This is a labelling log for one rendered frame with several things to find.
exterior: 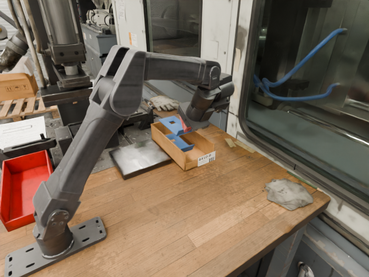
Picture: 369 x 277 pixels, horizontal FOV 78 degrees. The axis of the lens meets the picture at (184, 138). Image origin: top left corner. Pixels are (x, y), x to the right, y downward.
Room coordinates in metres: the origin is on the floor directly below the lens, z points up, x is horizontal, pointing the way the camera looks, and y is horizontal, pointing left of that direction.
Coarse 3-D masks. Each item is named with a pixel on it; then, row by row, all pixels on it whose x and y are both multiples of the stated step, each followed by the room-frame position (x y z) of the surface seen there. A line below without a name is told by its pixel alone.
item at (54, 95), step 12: (60, 72) 0.79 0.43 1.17; (72, 72) 0.72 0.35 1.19; (84, 72) 0.75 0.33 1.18; (60, 84) 0.71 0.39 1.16; (72, 84) 0.68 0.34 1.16; (84, 84) 0.70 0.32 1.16; (48, 96) 0.65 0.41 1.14; (60, 96) 0.67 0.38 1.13; (72, 96) 0.69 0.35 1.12; (84, 96) 0.70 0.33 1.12
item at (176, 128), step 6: (162, 120) 0.79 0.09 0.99; (168, 120) 0.79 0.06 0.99; (174, 120) 0.79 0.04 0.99; (180, 120) 0.79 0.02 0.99; (168, 126) 0.74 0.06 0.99; (174, 126) 0.74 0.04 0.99; (180, 126) 0.74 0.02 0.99; (174, 132) 0.69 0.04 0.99; (180, 132) 0.68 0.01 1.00; (186, 132) 0.70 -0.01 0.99
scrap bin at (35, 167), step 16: (16, 160) 0.58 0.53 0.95; (32, 160) 0.60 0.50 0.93; (48, 160) 0.57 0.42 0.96; (16, 176) 0.56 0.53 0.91; (32, 176) 0.56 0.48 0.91; (48, 176) 0.56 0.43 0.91; (0, 192) 0.43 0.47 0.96; (16, 192) 0.49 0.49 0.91; (32, 192) 0.49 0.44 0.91; (0, 208) 0.38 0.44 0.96; (16, 208) 0.43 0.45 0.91; (32, 208) 0.43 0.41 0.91; (16, 224) 0.37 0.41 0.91
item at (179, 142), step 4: (168, 136) 0.80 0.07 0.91; (172, 136) 0.80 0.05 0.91; (176, 136) 0.80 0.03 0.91; (176, 140) 0.77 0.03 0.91; (180, 140) 0.77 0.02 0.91; (176, 144) 0.74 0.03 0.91; (180, 144) 0.74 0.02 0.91; (184, 144) 0.74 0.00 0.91; (180, 148) 0.67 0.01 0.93; (184, 148) 0.68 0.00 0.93; (188, 148) 0.70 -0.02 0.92; (192, 148) 0.71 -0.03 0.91
